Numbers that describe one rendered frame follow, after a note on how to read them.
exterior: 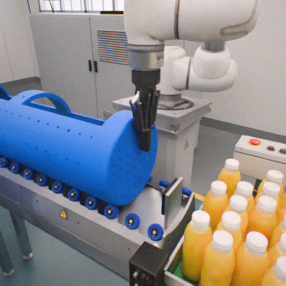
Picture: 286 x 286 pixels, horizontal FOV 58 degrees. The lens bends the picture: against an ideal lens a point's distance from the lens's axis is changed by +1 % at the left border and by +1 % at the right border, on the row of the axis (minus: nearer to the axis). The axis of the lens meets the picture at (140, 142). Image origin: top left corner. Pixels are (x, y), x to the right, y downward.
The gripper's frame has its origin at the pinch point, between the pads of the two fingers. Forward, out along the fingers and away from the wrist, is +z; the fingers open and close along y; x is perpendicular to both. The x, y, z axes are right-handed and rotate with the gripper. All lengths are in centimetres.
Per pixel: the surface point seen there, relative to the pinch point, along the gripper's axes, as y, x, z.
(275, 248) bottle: -10.0, -37.6, 11.2
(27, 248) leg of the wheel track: 5, 92, 106
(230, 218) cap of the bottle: -10.0, -28.0, 8.0
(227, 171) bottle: 12.7, -21.5, 10.7
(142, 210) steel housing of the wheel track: -3.5, -1.2, 23.4
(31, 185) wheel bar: -13.5, 40.2, 23.6
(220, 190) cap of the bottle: -0.8, -23.1, 8.2
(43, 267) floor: 5, 79, 116
